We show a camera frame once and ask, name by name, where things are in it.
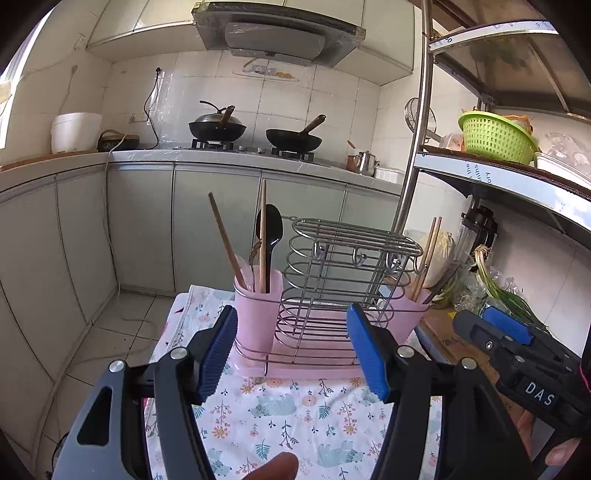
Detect gold flower-shaped spoon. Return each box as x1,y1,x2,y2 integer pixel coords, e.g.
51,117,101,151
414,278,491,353
249,240,264,293

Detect black frying pan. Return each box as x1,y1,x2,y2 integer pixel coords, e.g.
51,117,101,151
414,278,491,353
266,114,325,154

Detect steel kettle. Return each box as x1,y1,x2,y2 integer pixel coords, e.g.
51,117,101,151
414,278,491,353
356,151,380,177

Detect green plastic colander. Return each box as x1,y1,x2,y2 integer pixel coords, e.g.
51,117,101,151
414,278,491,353
458,110,539,165

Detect pink plastic cup right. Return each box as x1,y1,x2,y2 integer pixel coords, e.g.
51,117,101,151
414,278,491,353
380,284,430,344

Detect black plastic spoon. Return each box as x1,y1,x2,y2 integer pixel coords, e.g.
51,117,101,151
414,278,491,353
256,204,283,293

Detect white rice cooker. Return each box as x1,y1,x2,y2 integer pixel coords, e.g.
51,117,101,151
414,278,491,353
50,112,102,154

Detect person's right hand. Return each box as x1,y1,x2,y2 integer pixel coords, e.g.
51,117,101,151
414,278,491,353
516,409,583,469

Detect range hood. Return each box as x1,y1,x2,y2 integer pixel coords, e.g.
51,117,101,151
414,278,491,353
191,1,366,68

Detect floral white tablecloth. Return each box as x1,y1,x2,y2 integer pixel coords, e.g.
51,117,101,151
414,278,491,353
142,284,442,480

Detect green onions bunch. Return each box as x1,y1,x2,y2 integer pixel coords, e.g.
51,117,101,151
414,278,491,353
474,244,548,328

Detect steel shelf unit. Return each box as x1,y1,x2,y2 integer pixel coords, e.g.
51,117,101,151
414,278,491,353
392,1,590,247

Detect black power cable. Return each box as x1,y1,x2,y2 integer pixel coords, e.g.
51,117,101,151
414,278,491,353
142,66,164,150

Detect black wok with lid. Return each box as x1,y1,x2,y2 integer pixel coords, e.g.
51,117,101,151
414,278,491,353
188,100,246,142

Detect pink drip tray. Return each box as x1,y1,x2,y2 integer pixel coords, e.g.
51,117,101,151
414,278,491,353
230,320,363,380

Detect pink plastic cup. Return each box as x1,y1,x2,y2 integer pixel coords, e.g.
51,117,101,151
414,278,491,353
233,257,283,370
380,284,430,344

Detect person's left hand thumb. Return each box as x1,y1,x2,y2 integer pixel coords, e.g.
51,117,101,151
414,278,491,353
243,452,298,480

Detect cardboard box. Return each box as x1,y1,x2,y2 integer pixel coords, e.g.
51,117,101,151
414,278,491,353
415,309,470,364

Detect black blender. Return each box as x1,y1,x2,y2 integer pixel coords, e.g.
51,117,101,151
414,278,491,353
454,205,498,272

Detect chrome wire utensil rack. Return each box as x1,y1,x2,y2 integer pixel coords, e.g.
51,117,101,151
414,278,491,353
232,216,425,377

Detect pink plastic cup left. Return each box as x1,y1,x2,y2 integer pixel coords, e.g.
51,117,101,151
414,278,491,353
233,257,283,370

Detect bagged green vegetables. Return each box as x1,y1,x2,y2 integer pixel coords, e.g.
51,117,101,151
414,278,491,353
431,258,488,314

